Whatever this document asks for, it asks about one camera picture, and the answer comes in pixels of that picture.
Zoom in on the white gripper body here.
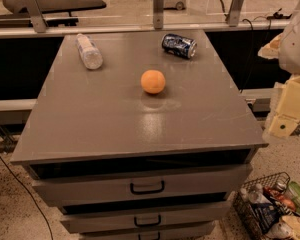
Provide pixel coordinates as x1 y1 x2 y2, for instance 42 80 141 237
276 75 300 121

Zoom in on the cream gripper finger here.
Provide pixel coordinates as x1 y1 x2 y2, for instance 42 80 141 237
269 115 298 138

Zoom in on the blue pepsi can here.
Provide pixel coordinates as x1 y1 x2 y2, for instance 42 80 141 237
161 33 197 59

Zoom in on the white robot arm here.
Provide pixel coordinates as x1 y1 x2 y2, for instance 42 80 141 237
269 10 300 137

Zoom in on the clear bottle in basket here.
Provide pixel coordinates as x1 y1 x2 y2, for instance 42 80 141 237
248 183 270 204

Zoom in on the blue snack bag in basket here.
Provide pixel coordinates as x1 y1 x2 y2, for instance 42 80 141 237
251 203 280 234

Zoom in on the orange fruit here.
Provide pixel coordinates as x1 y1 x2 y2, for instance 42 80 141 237
141 70 166 94

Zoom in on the grey drawer cabinet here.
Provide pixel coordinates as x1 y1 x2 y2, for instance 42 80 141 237
10 29 269 240

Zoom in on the clear plastic water bottle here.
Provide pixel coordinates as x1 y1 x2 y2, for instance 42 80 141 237
76 34 103 70

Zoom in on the black bench in background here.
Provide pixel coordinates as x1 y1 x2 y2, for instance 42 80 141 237
0 0 107 28

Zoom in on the wire basket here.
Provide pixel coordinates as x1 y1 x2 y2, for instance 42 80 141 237
233 172 290 240

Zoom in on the middle drawer with black handle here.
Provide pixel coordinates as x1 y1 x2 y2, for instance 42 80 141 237
61 201 231 233

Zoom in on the drawer with black handle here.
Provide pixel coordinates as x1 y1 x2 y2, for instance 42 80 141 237
61 201 231 233
79 221 215 240
33 164 252 207

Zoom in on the right metal bracket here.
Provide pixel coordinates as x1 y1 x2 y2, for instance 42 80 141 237
226 0 244 27

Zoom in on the metal bracket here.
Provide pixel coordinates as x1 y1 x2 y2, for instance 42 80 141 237
23 0 47 33
226 0 244 27
153 0 164 29

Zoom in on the bottom drawer with black handle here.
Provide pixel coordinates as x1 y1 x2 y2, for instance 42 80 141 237
79 221 215 240

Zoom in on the middle metal bracket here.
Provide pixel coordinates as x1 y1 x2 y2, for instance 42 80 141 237
153 0 164 29

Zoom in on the top drawer with black handle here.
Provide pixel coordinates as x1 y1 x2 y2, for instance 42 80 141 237
33 164 252 207

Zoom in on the left metal bracket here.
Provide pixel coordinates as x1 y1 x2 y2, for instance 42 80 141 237
23 0 47 33

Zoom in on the black floor cable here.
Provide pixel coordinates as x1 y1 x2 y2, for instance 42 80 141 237
0 140 54 240

